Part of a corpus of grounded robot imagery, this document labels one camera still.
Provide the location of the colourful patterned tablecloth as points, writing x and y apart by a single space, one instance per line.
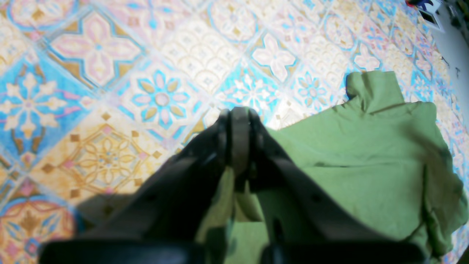
96 94

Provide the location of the olive green t-shirt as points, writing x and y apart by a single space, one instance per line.
382 160

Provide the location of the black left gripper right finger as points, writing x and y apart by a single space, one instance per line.
304 224

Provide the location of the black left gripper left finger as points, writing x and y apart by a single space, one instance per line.
160 222

